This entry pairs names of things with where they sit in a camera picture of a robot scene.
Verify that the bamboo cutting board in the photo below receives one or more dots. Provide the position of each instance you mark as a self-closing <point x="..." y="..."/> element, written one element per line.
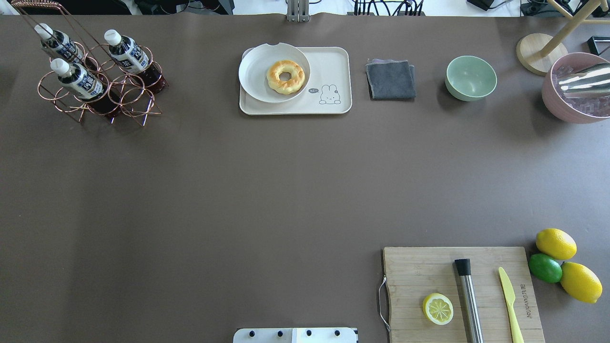
<point x="412" y="273"/>

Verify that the tea bottle front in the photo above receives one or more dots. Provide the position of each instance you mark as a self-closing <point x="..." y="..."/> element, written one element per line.
<point x="100" y="97"/>

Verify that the whole lemon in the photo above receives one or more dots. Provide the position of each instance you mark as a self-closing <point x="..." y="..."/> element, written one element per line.
<point x="556" y="243"/>
<point x="580" y="282"/>

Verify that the metal scoop in bowl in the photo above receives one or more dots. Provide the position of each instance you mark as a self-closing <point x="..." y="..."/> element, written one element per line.
<point x="591" y="82"/>

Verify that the tea bottle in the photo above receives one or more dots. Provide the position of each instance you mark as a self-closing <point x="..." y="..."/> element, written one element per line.
<point x="58" y="45"/>
<point x="133" y="60"/>
<point x="100" y="97"/>

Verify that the wooden stand with round base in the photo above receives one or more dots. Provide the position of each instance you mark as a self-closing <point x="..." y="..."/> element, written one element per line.
<point x="538" y="51"/>

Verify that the yellow plastic knife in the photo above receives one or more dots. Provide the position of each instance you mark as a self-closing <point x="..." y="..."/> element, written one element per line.
<point x="510" y="298"/>

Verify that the half lemon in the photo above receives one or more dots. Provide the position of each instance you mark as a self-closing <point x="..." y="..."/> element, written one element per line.
<point x="438" y="308"/>

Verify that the whole lemon upper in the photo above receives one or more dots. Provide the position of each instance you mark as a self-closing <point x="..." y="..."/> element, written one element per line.
<point x="556" y="243"/>

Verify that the green bowl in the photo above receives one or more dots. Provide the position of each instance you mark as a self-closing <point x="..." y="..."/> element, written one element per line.
<point x="470" y="78"/>

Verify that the cream rabbit tray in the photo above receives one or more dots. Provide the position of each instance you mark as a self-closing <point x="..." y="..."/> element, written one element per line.
<point x="328" y="90"/>

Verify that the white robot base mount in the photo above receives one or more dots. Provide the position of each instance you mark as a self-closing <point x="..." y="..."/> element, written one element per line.
<point x="325" y="334"/>

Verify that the glazed donut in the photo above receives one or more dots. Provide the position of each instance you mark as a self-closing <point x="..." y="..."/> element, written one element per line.
<point x="285" y="77"/>

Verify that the green lime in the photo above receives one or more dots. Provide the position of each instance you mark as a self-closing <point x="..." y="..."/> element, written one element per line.
<point x="545" y="268"/>

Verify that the tea bottle back left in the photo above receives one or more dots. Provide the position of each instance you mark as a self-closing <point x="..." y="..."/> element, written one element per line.
<point x="58" y="45"/>

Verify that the whole lemon lower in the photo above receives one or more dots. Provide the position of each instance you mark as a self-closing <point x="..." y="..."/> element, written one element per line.
<point x="580" y="282"/>

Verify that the pink bowl with ice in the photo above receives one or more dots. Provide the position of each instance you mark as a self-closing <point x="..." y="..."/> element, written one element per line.
<point x="569" y="110"/>

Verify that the white round plate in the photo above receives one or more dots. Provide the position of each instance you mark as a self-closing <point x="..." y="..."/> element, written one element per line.
<point x="254" y="65"/>

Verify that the grey folded cloth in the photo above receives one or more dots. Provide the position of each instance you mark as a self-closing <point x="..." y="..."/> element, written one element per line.
<point x="391" y="79"/>

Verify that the copper wire bottle rack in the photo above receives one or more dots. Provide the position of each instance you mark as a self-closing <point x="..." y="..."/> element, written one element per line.
<point x="108" y="78"/>

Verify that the tea bottle back right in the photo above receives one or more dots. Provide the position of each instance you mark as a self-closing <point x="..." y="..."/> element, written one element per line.
<point x="133" y="60"/>

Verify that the aluminium camera post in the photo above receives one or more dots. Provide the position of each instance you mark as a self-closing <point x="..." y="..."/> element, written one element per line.
<point x="298" y="11"/>

